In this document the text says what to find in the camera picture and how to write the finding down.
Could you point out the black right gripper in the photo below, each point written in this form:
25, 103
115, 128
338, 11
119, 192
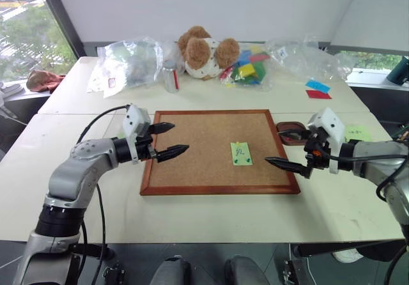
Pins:
318, 152

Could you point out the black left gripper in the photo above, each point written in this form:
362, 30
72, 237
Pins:
143, 144

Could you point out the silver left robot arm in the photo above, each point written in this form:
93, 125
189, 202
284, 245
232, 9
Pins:
86, 157

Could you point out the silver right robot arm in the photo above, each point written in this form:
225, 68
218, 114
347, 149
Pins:
383, 171

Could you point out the wood-framed cork board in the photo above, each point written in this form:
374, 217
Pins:
204, 150

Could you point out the green paper note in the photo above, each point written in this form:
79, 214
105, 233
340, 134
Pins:
242, 152

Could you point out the green sticky note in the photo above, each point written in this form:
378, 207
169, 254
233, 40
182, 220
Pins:
358, 134

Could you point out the small brown tray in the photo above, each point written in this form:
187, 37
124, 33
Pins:
289, 126

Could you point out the red card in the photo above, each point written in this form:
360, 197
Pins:
319, 95

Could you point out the blue card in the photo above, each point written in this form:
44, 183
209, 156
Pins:
318, 86

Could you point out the clear plastic bag with contents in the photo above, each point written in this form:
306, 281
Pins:
134, 64

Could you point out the plastic bag of coloured blocks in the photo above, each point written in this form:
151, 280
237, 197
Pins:
249, 71

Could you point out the brown and white teddy bear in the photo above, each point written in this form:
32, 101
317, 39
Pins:
199, 53

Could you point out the empty clear plastic bag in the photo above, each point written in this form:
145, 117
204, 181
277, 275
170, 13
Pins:
306, 59

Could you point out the white shoe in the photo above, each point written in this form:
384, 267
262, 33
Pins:
348, 255

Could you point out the dark rounded shape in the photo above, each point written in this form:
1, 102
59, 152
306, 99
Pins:
171, 270
244, 272

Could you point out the dark green cup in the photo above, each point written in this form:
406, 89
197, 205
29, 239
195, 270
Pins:
399, 71

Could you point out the reddish brown cloth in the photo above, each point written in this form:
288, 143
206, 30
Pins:
43, 80

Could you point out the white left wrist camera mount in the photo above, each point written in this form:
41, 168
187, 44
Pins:
132, 119

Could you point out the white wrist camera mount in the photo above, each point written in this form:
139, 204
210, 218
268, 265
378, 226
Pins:
332, 123
132, 119

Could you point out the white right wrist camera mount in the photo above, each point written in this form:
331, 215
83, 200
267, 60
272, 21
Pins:
332, 123

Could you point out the black table frame bar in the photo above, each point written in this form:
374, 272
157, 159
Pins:
335, 250

